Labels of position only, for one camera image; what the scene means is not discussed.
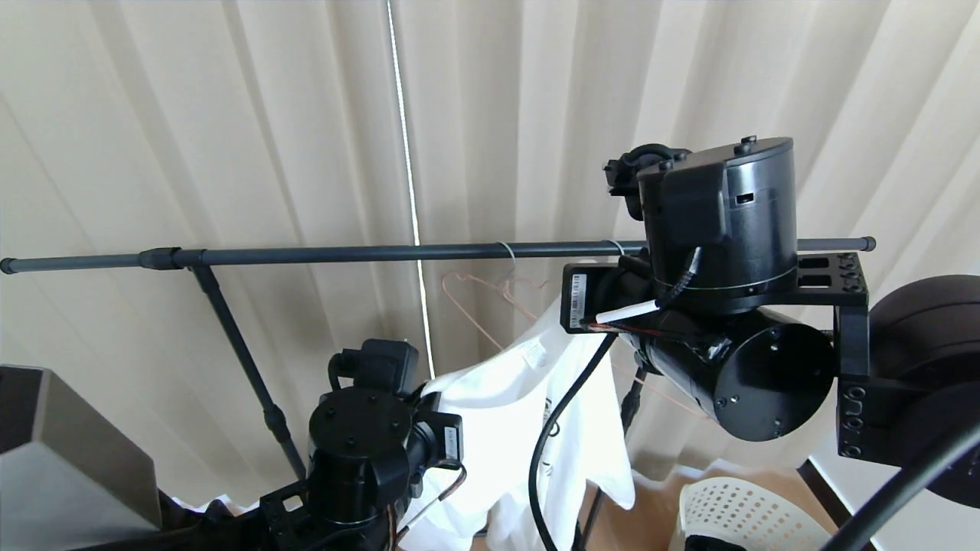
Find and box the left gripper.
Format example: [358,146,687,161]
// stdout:
[416,412,466,472]

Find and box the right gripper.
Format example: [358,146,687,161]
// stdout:
[563,256,653,336]

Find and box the white printed t-shirt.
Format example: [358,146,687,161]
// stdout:
[398,260,638,551]

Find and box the pink clothes hanger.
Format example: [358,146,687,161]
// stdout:
[499,240,709,420]
[441,242,514,351]

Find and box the black clothes rack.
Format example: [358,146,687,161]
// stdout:
[0,236,876,551]

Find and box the white laundry basket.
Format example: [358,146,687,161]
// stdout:
[678,476,831,551]

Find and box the beige curtain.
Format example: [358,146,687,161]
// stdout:
[0,0,980,521]

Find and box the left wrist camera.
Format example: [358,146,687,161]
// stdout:
[328,338,420,399]

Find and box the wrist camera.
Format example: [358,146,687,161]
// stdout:
[328,338,420,399]
[603,143,694,223]

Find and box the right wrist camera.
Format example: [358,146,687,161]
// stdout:
[603,143,694,223]

